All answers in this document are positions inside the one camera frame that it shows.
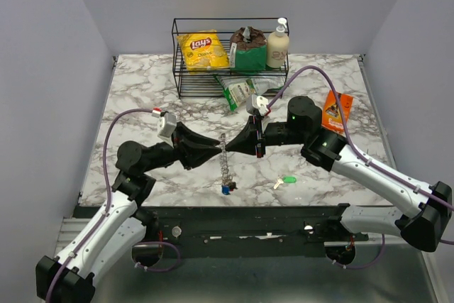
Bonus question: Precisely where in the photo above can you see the yellow Lays chips bag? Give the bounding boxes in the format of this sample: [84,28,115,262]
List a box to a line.
[177,30,230,72]

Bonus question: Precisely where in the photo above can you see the cream lotion pump bottle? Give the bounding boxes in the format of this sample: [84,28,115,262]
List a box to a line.
[266,17,289,69]

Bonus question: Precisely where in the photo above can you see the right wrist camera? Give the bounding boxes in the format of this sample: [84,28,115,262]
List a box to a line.
[246,94,270,116]

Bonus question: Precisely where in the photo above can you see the blue key tag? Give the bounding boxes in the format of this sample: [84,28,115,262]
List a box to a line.
[221,185,230,195]

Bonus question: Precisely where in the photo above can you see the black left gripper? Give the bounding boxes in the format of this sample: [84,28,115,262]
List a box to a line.
[142,121,223,173]

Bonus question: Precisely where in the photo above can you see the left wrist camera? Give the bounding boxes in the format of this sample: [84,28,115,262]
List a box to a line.
[158,112,177,138]

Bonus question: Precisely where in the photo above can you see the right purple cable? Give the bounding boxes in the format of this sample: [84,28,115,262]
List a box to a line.
[264,65,454,270]

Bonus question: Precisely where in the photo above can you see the silver keyring disc with rings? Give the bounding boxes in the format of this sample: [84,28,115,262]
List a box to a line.
[219,133,232,185]

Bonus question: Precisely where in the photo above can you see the purple cable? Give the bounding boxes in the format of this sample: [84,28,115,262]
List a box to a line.
[264,65,454,270]
[42,107,182,303]

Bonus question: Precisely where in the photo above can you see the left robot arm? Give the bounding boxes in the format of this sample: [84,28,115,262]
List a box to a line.
[35,122,221,302]

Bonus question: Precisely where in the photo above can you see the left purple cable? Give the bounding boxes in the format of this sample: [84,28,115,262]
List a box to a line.
[42,107,182,303]

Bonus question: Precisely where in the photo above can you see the green brown paper bag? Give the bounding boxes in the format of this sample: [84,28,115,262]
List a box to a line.
[229,26,267,74]

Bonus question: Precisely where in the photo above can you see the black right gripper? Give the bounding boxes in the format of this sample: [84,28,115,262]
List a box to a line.
[226,115,307,158]

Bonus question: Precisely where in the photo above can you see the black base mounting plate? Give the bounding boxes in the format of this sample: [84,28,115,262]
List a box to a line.
[139,204,368,258]

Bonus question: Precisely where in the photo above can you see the green white snack bag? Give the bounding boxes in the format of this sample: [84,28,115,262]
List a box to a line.
[214,75,286,111]

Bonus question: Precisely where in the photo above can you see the orange razor box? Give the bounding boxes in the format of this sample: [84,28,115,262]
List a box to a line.
[321,90,354,134]

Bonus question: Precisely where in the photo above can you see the black wire rack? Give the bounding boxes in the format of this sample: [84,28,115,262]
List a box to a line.
[172,17,289,98]

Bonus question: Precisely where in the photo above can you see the black key tag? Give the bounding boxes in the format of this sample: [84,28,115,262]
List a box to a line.
[228,182,237,191]

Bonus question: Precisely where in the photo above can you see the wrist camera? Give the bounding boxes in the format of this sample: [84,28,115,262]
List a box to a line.
[158,112,177,138]
[246,94,270,116]

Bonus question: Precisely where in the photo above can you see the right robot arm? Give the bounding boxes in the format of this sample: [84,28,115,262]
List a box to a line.
[226,95,453,252]

